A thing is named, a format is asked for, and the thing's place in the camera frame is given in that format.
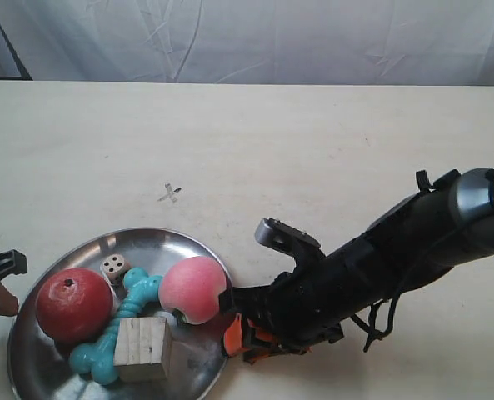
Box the red toy apple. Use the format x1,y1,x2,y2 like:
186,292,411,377
36,268,112,344

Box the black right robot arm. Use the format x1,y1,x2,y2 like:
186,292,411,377
219,168,494,363

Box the pink toy peach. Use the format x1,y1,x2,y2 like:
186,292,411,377
158,256,227,325

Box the wooden cube block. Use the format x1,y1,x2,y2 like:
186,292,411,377
114,316,172,383

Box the white backdrop cloth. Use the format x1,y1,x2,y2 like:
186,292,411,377
0,1,494,86

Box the teal toy bone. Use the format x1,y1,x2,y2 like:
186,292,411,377
68,267,163,386

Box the small wooden die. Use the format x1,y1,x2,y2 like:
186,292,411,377
100,253,132,287

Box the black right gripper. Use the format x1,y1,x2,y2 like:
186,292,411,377
218,245,342,363

